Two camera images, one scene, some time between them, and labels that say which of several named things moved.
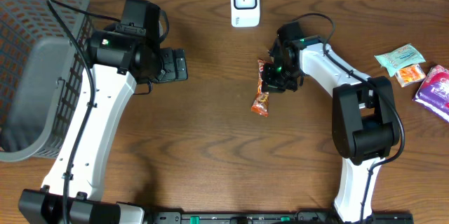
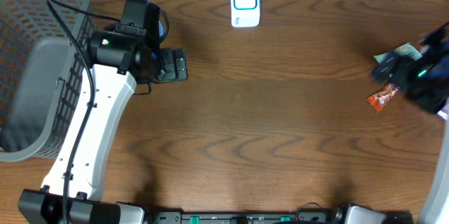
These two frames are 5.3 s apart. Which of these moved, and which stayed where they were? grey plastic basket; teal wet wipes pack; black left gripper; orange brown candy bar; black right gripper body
Moved: black right gripper body; orange brown candy bar
Stayed: grey plastic basket; teal wet wipes pack; black left gripper
